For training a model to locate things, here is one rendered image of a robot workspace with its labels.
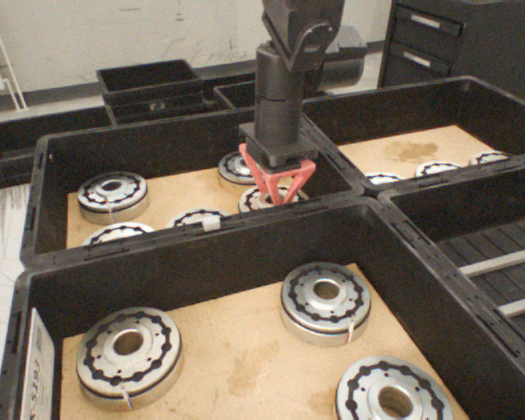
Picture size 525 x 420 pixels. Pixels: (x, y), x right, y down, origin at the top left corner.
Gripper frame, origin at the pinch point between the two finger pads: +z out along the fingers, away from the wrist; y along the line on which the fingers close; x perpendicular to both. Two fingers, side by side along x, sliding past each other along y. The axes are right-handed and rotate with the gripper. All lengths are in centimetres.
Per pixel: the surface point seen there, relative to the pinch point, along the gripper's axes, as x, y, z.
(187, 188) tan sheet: 7.8, 16.3, 5.9
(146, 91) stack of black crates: -8, 128, 26
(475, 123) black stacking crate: -50, 10, 0
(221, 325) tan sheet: 12.7, -12.5, 7.2
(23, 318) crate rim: 30.7, -12.0, -1.8
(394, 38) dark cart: -119, 113, 10
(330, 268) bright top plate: -1.6, -12.7, 3.5
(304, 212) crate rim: 0.7, -9.2, -3.3
